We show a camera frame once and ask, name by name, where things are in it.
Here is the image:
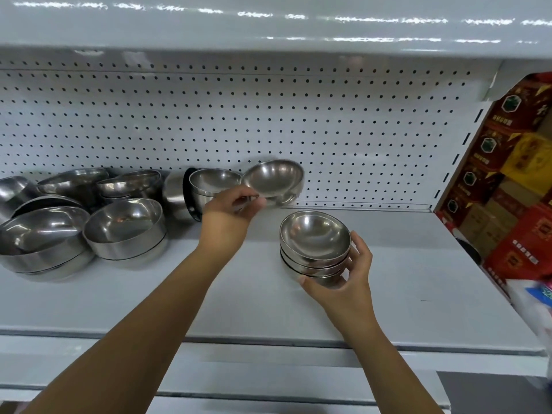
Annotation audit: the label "small shiny metal bowl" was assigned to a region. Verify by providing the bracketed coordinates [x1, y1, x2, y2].
[279, 210, 352, 269]
[239, 159, 305, 208]
[280, 246, 349, 277]
[282, 256, 346, 288]

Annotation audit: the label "brown cardboard box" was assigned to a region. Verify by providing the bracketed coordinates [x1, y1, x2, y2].
[458, 202, 520, 258]

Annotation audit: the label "person's right forearm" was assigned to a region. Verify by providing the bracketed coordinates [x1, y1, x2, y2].
[321, 297, 447, 414]

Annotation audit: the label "person's right hand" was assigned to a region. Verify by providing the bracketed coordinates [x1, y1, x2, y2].
[299, 230, 374, 322]

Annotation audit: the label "black round pot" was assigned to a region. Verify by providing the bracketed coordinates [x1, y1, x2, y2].
[452, 236, 483, 267]

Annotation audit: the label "yellow patterned carton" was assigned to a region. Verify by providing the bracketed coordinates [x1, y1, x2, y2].
[500, 133, 552, 182]

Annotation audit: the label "stack of red cartons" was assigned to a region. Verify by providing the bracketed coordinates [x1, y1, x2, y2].
[436, 72, 552, 298]

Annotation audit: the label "white plastic package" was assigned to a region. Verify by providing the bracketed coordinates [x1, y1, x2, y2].
[510, 278, 552, 350]

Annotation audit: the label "person's left hand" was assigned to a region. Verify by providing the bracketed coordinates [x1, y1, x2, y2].
[201, 185, 267, 255]

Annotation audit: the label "person's left forearm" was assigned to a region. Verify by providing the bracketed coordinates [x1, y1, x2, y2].
[19, 240, 243, 414]

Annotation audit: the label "pile of steel bowls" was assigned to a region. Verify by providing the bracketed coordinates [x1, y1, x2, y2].
[0, 167, 243, 283]

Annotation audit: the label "white perforated back panel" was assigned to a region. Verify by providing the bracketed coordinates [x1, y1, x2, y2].
[0, 51, 501, 212]

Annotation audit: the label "white slotted upright post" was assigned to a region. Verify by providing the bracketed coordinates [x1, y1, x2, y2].
[432, 98, 497, 212]

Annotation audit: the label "white metal shelf board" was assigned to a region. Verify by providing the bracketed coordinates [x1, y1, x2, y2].
[0, 336, 453, 414]
[0, 0, 552, 74]
[0, 206, 549, 356]

